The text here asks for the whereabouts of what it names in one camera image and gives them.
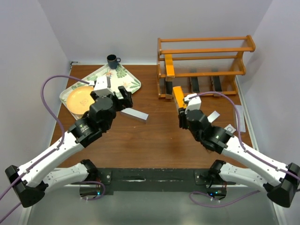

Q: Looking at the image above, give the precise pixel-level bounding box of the orange toothpaste box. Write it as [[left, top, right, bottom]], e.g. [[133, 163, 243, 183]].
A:
[[172, 86, 187, 111]]

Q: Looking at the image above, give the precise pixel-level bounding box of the black toothpaste box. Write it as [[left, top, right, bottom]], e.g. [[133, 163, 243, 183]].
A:
[[165, 78, 173, 99], [210, 76, 222, 92], [190, 76, 200, 93]]

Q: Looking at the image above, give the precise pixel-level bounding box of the white R.O toothpaste box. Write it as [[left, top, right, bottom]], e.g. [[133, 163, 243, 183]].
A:
[[165, 54, 175, 81]]

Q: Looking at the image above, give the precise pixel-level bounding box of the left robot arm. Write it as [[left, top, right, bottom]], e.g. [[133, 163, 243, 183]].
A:
[[5, 86, 133, 208]]

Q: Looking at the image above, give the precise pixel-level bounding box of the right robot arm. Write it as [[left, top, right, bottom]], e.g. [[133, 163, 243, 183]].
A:
[[178, 108, 300, 208]]

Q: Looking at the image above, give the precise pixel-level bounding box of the wooden shelf rack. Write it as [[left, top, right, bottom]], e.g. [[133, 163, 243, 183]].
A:
[[156, 35, 256, 98]]

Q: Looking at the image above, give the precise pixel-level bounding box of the silver toothpaste box left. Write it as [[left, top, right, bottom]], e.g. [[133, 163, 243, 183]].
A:
[[120, 108, 149, 123]]

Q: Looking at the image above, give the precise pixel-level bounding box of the silver toothpaste box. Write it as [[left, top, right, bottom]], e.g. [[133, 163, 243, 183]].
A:
[[120, 108, 149, 123], [208, 111, 220, 123]]

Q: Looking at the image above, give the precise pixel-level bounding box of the leaf-patterned tray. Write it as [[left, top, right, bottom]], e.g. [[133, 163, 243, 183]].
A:
[[60, 65, 141, 120]]

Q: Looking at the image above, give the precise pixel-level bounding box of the yellow plate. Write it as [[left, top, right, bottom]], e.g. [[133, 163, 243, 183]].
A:
[[66, 86, 95, 119]]

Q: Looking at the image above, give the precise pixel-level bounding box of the silver toothpaste box right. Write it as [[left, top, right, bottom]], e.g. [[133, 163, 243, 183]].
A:
[[208, 111, 220, 123]]

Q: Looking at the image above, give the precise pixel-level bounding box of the dark blue mug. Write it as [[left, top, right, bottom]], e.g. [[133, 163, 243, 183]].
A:
[[107, 54, 121, 69]]

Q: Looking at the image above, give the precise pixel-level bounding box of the white yellow toothpaste box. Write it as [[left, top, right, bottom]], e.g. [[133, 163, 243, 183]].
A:
[[225, 124, 236, 134]]

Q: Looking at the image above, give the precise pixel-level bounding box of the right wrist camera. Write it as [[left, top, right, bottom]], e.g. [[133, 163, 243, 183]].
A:
[[183, 93, 202, 114]]

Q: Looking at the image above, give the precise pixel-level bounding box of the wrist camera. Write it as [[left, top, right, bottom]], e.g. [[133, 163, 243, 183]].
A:
[[94, 76, 113, 97], [183, 93, 202, 114]]

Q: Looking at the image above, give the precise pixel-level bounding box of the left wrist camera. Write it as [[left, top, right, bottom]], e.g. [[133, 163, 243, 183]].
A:
[[94, 76, 113, 97]]

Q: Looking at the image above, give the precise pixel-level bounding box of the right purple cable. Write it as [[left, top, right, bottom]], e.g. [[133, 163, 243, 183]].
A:
[[187, 91, 261, 209]]

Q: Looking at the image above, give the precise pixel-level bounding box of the purple cable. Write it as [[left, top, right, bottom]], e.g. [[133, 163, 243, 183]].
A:
[[187, 91, 261, 209], [0, 75, 96, 218]]

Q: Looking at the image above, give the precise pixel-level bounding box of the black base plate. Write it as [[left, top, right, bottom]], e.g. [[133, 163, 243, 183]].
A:
[[98, 168, 224, 195]]

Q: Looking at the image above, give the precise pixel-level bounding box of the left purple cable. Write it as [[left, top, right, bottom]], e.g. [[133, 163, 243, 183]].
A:
[[0, 75, 96, 218]]

